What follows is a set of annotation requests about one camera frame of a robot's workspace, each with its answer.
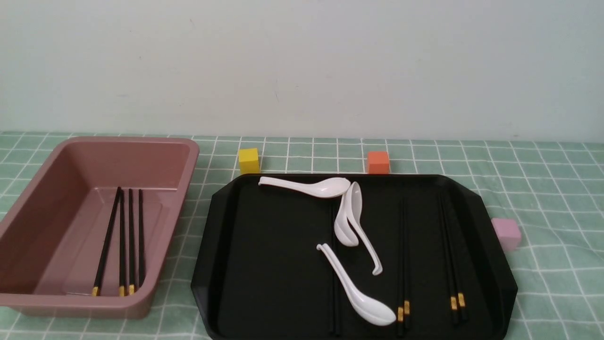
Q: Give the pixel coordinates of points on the black chopstick tray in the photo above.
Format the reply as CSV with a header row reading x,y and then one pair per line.
x,y
336,327
450,271
407,266
460,298

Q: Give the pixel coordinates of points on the white spoon top horizontal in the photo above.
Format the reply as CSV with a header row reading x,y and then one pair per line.
x,y
329,188

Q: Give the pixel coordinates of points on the yellow cube block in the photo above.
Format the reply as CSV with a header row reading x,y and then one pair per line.
x,y
249,161

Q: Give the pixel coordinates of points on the white spoon middle right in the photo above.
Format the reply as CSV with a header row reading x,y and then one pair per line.
x,y
353,209

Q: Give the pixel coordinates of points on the white spoon middle left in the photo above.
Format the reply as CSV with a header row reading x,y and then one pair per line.
x,y
342,229

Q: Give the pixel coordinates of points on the orange cube block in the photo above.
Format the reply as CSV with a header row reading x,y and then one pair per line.
x,y
378,162

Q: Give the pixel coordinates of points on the black plastic tray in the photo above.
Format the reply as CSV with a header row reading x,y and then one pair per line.
x,y
259,275

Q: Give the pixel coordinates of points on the white spoon lower front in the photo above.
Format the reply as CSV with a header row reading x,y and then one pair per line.
x,y
372,310

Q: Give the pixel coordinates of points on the black chopstick in bin rightmost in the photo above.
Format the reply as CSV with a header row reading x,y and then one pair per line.
x,y
141,250

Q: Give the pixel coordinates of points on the black chopstick in bin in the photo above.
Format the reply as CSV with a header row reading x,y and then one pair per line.
x,y
141,250
132,260
97,284
122,244

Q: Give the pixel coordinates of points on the pink cube block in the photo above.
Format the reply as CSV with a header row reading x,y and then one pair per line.
x,y
507,232

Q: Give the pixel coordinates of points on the black chopstick in bin leftmost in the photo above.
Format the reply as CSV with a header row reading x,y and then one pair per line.
x,y
97,284

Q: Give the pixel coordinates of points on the green checkered tablecloth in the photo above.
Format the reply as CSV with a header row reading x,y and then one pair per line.
x,y
553,190

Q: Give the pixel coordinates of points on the pink plastic bin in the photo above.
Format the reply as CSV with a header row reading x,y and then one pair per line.
x,y
52,236

